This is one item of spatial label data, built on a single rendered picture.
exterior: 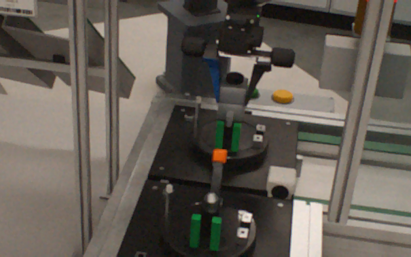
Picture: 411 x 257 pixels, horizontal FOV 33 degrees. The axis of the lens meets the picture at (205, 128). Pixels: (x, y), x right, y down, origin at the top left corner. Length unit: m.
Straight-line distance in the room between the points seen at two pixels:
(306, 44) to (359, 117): 3.07
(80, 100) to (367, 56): 0.40
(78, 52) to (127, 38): 0.94
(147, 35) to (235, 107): 0.78
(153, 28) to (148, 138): 0.72
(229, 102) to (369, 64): 0.28
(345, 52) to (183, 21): 0.57
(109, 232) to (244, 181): 0.24
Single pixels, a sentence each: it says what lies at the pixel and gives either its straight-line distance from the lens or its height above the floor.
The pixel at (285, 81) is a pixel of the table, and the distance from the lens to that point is 1.72.
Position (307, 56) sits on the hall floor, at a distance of 3.93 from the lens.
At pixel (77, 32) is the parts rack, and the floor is 1.25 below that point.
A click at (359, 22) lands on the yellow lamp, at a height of 1.28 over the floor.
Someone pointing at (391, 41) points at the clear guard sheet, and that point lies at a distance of 0.97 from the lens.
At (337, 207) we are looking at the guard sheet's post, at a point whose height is 0.99.
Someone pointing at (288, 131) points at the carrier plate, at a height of 0.97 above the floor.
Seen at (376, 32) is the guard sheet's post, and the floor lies 1.28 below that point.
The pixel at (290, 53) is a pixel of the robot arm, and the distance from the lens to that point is 1.14.
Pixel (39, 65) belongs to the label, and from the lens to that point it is 1.20.
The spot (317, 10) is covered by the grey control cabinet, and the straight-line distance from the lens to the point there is 4.31.
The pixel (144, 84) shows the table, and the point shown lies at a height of 0.86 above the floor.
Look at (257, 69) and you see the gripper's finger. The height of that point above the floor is 1.13.
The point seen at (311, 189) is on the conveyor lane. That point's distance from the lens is 1.25.
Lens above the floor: 1.63
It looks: 31 degrees down
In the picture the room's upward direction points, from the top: 4 degrees clockwise
